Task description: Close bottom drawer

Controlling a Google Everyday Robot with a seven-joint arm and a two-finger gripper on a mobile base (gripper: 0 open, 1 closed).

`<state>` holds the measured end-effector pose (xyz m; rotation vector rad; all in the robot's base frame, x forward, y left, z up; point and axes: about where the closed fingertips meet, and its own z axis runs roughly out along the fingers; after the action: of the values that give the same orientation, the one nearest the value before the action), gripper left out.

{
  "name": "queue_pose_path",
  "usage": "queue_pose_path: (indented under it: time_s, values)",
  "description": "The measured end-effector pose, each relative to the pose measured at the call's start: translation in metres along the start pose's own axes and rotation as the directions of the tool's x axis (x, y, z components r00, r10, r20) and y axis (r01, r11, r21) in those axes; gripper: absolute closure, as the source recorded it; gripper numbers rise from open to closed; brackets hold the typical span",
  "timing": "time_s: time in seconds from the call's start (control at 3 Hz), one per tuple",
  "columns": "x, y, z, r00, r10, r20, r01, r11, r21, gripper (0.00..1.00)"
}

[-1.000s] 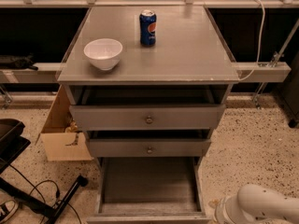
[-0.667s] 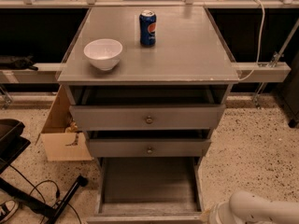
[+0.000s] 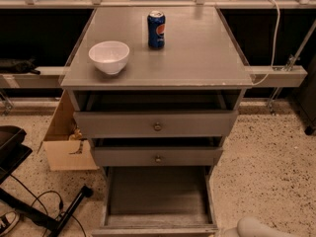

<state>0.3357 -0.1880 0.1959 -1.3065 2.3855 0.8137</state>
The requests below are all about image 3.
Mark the grey bottom drawer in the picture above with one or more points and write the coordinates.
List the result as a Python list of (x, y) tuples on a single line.
[(157, 202)]

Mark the grey drawer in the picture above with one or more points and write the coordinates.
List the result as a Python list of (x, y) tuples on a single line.
[(155, 124), (157, 202), (156, 156)]

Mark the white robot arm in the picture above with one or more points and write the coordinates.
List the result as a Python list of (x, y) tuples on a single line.
[(252, 227)]

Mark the grey drawer cabinet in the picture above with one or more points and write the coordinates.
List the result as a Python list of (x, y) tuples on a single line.
[(140, 106)]

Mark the grey top drawer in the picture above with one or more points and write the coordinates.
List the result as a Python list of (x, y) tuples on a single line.
[(155, 124)]

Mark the grey middle drawer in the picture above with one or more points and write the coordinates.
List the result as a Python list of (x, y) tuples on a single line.
[(156, 156)]

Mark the white bowl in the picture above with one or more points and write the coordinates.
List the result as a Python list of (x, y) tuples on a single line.
[(110, 57)]

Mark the blue Pepsi can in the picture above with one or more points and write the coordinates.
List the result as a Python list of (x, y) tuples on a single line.
[(156, 28)]

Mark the open cardboard box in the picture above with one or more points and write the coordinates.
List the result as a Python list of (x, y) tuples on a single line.
[(65, 148)]

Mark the dark cart with wheel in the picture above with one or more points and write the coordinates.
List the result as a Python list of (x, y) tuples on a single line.
[(305, 98)]

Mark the black stand with legs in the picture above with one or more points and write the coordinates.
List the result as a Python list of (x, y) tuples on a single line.
[(12, 153)]

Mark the black and white sneaker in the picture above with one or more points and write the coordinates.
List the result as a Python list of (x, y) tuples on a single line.
[(8, 221)]

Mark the black object on rail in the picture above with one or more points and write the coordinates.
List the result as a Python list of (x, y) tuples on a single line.
[(18, 66)]

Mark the grey metal rail frame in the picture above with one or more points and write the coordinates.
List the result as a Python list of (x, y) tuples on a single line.
[(279, 76)]

